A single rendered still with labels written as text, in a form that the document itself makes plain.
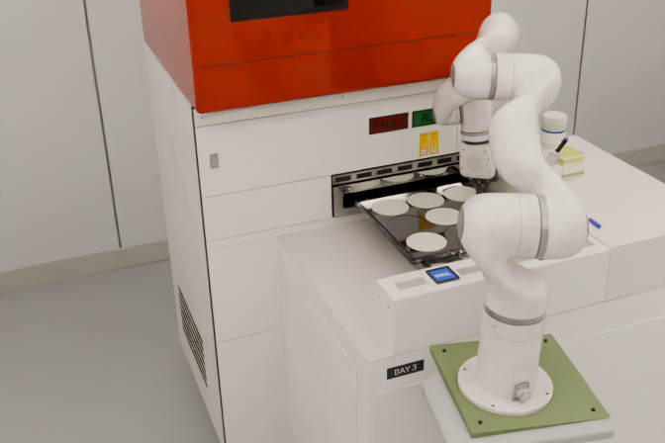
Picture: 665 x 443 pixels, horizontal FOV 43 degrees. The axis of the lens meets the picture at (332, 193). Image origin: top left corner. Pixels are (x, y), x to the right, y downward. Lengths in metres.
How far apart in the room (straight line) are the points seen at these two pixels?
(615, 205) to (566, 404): 0.67
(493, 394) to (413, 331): 0.24
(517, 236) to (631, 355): 0.81
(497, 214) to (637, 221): 0.72
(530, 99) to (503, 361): 0.52
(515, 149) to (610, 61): 3.06
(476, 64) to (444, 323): 0.56
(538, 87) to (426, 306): 0.51
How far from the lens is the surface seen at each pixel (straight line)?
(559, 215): 1.56
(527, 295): 1.62
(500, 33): 1.89
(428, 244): 2.13
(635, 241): 2.10
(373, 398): 1.92
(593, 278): 2.07
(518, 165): 1.65
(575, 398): 1.80
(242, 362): 2.53
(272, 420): 2.70
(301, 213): 2.35
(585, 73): 4.62
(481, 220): 1.53
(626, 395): 2.36
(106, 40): 3.61
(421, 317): 1.85
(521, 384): 1.73
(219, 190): 2.25
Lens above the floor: 1.92
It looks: 25 degrees down
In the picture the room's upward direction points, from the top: 1 degrees counter-clockwise
